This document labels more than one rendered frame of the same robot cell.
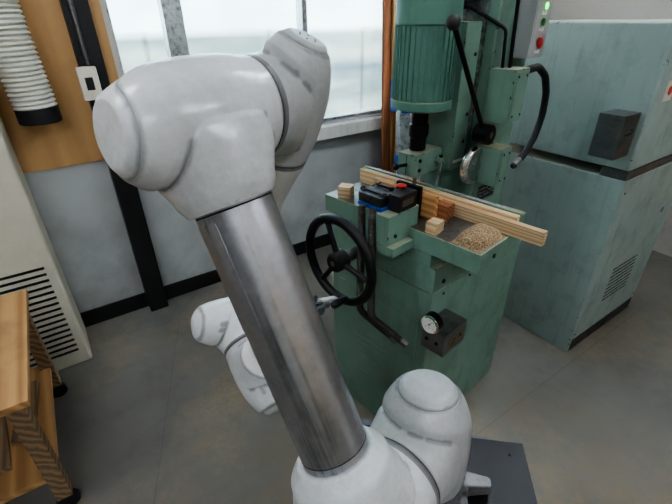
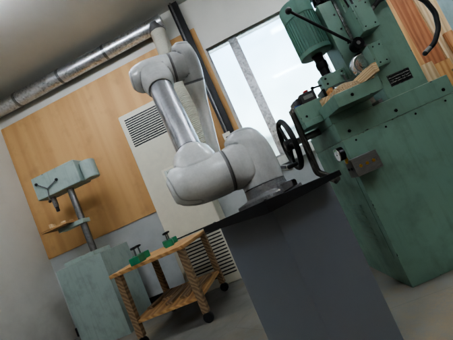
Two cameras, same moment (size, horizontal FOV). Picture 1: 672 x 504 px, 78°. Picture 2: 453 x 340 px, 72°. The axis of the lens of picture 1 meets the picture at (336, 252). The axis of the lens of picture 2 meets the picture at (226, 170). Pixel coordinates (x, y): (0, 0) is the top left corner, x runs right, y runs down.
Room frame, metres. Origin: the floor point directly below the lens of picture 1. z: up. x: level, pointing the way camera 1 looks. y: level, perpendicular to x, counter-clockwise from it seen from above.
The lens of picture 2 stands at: (-0.42, -0.84, 0.67)
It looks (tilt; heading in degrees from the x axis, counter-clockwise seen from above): 5 degrees up; 42
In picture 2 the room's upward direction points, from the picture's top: 24 degrees counter-clockwise
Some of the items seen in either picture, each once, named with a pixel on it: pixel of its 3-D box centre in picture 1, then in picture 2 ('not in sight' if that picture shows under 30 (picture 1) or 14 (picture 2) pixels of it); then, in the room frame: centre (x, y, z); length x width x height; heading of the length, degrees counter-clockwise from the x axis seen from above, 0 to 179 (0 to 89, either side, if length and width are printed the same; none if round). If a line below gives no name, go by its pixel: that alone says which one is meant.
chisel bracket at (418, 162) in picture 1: (420, 162); (334, 81); (1.29, -0.27, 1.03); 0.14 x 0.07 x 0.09; 133
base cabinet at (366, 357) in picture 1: (420, 314); (406, 188); (1.36, -0.34, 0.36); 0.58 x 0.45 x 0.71; 133
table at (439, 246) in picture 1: (402, 223); (327, 115); (1.17, -0.21, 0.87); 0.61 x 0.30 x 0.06; 43
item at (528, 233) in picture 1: (447, 206); (348, 92); (1.18, -0.35, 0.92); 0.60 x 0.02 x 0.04; 43
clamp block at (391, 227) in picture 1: (385, 218); (308, 113); (1.11, -0.15, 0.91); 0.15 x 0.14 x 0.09; 43
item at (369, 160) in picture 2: (443, 332); (363, 164); (0.99, -0.33, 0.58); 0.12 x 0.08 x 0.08; 133
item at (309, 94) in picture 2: (387, 196); (302, 100); (1.11, -0.15, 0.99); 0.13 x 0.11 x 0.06; 43
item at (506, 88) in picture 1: (506, 94); (362, 19); (1.31, -0.52, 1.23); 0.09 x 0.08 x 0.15; 133
